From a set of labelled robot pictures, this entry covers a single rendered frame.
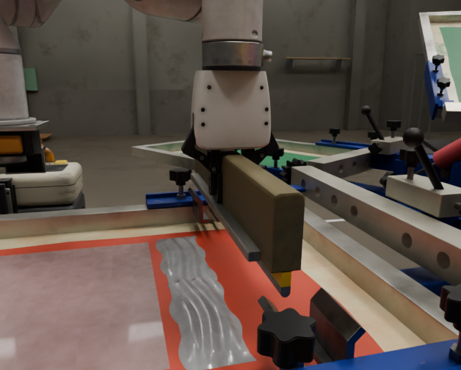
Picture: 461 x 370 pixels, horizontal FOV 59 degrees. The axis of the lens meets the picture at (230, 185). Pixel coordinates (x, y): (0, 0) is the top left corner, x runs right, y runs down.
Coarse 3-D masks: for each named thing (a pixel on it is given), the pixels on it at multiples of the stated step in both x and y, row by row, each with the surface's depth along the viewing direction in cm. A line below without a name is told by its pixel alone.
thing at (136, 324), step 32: (160, 288) 56; (224, 288) 56; (256, 288) 56; (320, 288) 56; (0, 320) 48; (32, 320) 48; (64, 320) 48; (96, 320) 48; (128, 320) 48; (160, 320) 48; (256, 320) 48; (0, 352) 42; (32, 352) 42; (64, 352) 42; (96, 352) 42; (128, 352) 42; (160, 352) 42; (256, 352) 42
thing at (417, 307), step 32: (0, 224) 73; (32, 224) 74; (64, 224) 76; (96, 224) 77; (128, 224) 79; (160, 224) 80; (320, 224) 71; (352, 256) 57; (384, 288) 50; (416, 288) 48; (416, 320) 45
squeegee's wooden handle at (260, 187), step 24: (240, 168) 46; (240, 192) 45; (264, 192) 37; (288, 192) 35; (240, 216) 46; (264, 216) 38; (288, 216) 36; (264, 240) 38; (288, 240) 36; (264, 264) 38; (288, 264) 37
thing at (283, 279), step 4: (280, 272) 37; (284, 272) 37; (288, 272) 37; (272, 276) 39; (276, 276) 38; (280, 276) 37; (284, 276) 37; (288, 276) 37; (276, 280) 38; (280, 280) 37; (284, 280) 37; (288, 280) 37; (280, 284) 37; (284, 284) 37; (288, 284) 37
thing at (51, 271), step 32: (0, 256) 66; (32, 256) 66; (64, 256) 66; (96, 256) 66; (128, 256) 66; (160, 256) 66; (224, 256) 66; (0, 288) 56; (32, 288) 56; (64, 288) 56; (96, 288) 56; (128, 288) 56
